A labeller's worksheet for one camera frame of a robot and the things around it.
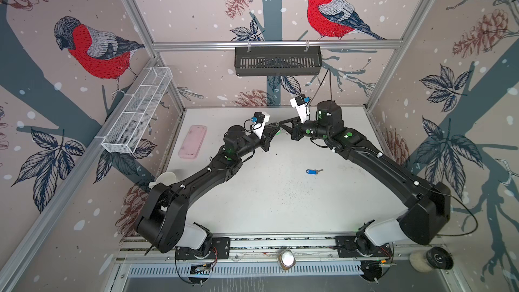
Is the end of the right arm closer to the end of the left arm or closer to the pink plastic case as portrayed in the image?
the end of the left arm

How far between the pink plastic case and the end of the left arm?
1.43 feet

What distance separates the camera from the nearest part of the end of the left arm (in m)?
0.66

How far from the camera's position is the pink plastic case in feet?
3.28
